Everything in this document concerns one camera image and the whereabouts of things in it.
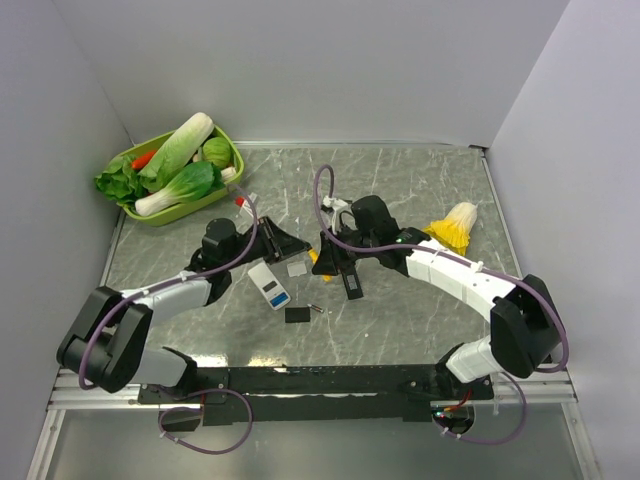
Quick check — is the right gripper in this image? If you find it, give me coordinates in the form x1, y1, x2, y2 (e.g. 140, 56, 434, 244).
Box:
312, 223, 378, 276

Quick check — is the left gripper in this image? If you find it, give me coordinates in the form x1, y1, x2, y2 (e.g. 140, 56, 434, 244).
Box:
224, 215, 310, 270

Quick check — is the white battery cover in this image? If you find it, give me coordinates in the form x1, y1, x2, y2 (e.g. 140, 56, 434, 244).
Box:
287, 261, 307, 278

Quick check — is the black remote control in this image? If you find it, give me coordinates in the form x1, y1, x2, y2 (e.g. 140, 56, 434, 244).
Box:
341, 265, 364, 300

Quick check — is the small battery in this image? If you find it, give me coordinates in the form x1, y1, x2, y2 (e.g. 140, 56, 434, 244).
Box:
307, 303, 324, 313

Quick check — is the white red remote control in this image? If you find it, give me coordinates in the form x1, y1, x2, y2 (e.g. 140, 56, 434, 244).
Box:
248, 262, 291, 311

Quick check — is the black battery cover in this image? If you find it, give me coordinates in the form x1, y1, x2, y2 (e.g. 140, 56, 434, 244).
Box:
285, 307, 311, 324

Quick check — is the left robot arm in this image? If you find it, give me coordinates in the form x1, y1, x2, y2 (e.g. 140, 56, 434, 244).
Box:
56, 217, 311, 402

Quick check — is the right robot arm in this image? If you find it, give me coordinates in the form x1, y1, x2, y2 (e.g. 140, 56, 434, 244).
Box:
313, 195, 567, 399

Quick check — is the bok choy toy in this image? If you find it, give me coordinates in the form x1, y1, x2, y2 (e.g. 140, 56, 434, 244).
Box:
135, 161, 224, 217

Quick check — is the round green cabbage toy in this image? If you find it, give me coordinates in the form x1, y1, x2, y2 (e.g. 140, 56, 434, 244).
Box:
201, 137, 232, 169

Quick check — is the yellow white cabbage toy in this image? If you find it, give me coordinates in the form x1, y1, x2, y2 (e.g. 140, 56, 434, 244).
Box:
423, 202, 477, 256

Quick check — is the napa cabbage toy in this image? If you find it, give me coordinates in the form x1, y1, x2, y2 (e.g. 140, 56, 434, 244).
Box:
140, 112, 214, 182

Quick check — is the red chili pepper toy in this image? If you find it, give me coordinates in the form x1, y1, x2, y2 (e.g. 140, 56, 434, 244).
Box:
131, 150, 156, 171

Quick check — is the green lettuce toy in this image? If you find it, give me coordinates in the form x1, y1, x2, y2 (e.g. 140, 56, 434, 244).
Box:
94, 154, 148, 205

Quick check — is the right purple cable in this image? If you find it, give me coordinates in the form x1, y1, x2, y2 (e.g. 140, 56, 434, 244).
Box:
312, 163, 571, 447

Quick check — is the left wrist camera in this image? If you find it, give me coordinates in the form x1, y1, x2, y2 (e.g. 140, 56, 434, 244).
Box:
234, 193, 258, 222

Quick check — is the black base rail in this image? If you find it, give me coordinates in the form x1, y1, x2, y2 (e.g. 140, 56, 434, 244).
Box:
134, 352, 494, 426

